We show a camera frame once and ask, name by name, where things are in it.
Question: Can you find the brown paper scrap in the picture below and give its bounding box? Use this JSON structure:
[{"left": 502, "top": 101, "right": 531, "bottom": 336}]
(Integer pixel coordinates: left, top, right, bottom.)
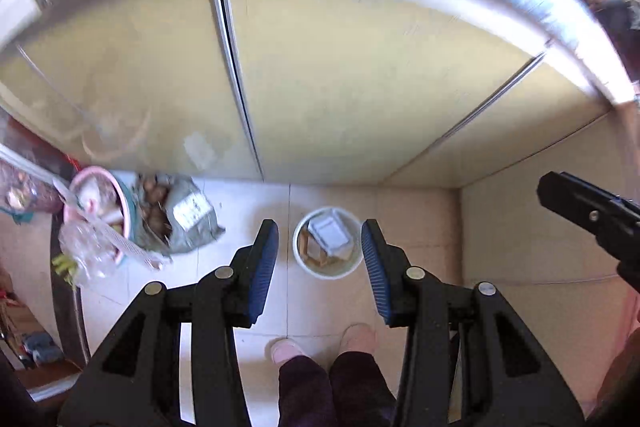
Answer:
[{"left": 299, "top": 231, "right": 331, "bottom": 267}]

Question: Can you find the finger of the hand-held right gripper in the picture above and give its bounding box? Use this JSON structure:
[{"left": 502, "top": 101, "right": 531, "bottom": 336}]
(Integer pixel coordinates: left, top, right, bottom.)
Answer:
[{"left": 536, "top": 171, "right": 640, "bottom": 293}]

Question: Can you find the person's right leg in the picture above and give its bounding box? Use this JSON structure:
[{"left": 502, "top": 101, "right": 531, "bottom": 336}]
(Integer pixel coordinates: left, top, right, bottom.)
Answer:
[{"left": 327, "top": 349, "right": 399, "bottom": 427}]

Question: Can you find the pile of potatoes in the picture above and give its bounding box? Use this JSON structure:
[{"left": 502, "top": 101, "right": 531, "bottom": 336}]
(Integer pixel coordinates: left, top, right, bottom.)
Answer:
[{"left": 139, "top": 177, "right": 175, "bottom": 239}]

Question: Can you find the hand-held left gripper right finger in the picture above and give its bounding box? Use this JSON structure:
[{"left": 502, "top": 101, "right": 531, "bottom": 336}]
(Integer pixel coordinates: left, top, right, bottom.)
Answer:
[{"left": 360, "top": 218, "right": 586, "bottom": 427}]

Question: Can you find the person's leg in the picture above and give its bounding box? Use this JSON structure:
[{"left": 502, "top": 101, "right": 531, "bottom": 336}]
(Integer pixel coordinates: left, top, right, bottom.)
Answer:
[
  {"left": 327, "top": 349, "right": 399, "bottom": 427},
  {"left": 277, "top": 354, "right": 335, "bottom": 427}
]

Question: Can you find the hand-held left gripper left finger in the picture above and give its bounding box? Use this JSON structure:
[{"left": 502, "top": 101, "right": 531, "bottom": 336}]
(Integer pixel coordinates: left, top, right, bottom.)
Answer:
[{"left": 57, "top": 218, "right": 281, "bottom": 427}]

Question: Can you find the pink slipper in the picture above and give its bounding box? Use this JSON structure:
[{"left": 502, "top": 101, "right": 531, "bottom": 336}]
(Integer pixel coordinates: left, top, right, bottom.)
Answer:
[
  {"left": 270, "top": 338, "right": 307, "bottom": 364},
  {"left": 340, "top": 323, "right": 377, "bottom": 353}
]

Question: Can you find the crumpled clear plastic bag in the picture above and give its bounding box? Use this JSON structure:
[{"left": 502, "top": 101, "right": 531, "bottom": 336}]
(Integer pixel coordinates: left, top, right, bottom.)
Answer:
[{"left": 56, "top": 219, "right": 127, "bottom": 284}]

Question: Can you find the pink basin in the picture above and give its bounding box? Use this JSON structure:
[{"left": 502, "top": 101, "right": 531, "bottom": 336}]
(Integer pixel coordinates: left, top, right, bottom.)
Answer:
[{"left": 62, "top": 166, "right": 137, "bottom": 266}]

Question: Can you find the gray sack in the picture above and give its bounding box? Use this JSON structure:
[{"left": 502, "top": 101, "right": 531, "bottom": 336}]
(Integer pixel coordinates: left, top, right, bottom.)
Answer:
[{"left": 135, "top": 174, "right": 226, "bottom": 256}]

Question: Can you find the yellow lower cabinet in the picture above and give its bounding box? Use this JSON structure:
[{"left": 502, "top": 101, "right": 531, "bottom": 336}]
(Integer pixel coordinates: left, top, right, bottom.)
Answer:
[{"left": 0, "top": 0, "right": 623, "bottom": 186}]

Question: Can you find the white cardboard box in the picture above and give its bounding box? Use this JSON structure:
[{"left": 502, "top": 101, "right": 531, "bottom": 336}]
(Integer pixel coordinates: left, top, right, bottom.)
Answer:
[{"left": 306, "top": 214, "right": 352, "bottom": 254}]

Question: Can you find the person's left leg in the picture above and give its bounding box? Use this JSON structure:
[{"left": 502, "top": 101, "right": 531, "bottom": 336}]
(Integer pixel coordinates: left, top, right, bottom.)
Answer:
[{"left": 277, "top": 354, "right": 335, "bottom": 427}]

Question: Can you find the wooden shelf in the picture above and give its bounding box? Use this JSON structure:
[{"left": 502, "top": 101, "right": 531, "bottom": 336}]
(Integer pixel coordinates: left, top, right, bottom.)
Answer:
[{"left": 0, "top": 257, "right": 92, "bottom": 404}]

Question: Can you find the small translucent waste bin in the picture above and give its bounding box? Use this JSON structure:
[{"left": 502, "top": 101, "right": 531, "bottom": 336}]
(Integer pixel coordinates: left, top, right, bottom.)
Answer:
[{"left": 292, "top": 206, "right": 364, "bottom": 281}]

